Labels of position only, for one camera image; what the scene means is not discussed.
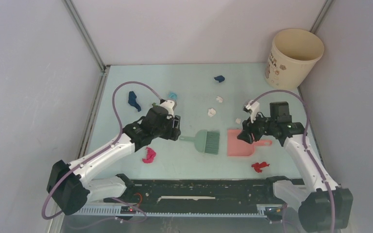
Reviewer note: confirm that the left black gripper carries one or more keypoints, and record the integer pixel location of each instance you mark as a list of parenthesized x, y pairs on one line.
[(173, 133)]

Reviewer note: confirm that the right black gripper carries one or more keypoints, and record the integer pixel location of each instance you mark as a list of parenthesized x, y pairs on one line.
[(248, 127)]

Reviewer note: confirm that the green hand brush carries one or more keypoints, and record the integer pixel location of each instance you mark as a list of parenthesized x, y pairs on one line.
[(204, 141)]

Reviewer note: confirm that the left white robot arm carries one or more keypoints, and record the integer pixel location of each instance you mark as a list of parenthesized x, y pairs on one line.
[(72, 185)]

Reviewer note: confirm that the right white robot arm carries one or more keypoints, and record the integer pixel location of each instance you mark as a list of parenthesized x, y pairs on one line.
[(324, 205)]

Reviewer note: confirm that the pink dustpan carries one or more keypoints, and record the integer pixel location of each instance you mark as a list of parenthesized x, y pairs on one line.
[(239, 148)]

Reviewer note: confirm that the magenta paper scrap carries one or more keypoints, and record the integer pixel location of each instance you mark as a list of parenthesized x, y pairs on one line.
[(150, 156)]

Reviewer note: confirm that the light blue paper scrap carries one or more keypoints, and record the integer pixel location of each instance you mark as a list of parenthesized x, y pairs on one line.
[(172, 96)]

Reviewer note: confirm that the red paper scrap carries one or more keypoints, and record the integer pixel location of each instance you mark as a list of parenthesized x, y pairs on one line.
[(259, 166)]

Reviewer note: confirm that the white paper scrap middle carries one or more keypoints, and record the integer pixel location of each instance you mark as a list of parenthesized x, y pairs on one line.
[(211, 112)]

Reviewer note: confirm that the white paper scrap upper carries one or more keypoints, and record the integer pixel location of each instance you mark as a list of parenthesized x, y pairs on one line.
[(219, 99)]

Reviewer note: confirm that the dark blue paper scrap left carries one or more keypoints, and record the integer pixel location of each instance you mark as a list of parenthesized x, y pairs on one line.
[(133, 102)]

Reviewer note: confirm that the dark blue paper scrap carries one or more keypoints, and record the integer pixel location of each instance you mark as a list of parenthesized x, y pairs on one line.
[(133, 102), (219, 78)]

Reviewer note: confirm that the dark blue paper scrap top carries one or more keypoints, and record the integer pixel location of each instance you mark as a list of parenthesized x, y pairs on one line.
[(219, 78)]

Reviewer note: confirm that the beige plastic bucket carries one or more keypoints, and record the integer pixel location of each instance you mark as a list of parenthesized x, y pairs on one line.
[(294, 53)]

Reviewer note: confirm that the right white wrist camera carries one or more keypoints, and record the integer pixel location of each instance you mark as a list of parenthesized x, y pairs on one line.
[(252, 107)]

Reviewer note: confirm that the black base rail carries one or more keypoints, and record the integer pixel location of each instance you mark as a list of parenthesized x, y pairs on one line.
[(200, 195)]

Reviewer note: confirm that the white cable duct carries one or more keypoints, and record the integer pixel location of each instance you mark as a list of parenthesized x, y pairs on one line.
[(122, 210)]

